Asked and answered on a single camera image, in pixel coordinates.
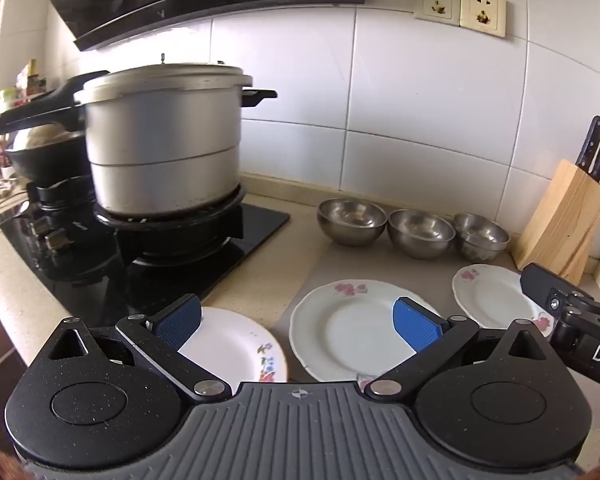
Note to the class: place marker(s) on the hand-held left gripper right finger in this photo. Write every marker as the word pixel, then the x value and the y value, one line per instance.
pixel 416 325

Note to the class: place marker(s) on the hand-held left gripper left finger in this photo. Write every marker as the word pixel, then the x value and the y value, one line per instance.
pixel 180 319

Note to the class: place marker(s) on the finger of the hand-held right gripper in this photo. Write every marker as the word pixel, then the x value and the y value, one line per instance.
pixel 550 290

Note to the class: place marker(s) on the white plate colourful flower print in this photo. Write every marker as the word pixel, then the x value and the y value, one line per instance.
pixel 230 345

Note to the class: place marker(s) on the small white plate pink flowers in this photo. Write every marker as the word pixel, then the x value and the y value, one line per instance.
pixel 490 295

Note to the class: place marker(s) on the large white plate pink flowers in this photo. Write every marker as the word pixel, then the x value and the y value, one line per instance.
pixel 350 330

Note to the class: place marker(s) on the medium stainless steel bowl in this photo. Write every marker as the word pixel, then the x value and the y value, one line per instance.
pixel 420 235

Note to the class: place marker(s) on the wide stainless steel bowl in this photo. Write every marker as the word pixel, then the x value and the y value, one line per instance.
pixel 352 225

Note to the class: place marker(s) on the wooden knife block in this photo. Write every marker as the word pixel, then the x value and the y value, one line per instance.
pixel 560 220

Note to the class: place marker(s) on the small stainless steel bowl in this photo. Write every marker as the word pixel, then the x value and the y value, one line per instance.
pixel 480 230

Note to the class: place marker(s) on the black glass gas cooktop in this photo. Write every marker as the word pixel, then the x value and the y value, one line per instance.
pixel 250 220

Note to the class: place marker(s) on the aluminium pressure cooker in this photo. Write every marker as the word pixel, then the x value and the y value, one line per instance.
pixel 165 150

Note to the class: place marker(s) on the metal spoon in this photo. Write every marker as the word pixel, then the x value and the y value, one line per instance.
pixel 7 217

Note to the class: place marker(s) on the black wok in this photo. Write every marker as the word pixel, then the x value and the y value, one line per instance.
pixel 45 162

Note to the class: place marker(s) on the condiment bottle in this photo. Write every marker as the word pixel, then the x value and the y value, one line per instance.
pixel 32 77

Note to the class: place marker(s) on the black range hood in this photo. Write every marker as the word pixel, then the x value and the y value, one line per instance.
pixel 180 0

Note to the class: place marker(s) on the beige wall socket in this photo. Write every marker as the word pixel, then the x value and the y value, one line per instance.
pixel 436 2
pixel 482 12

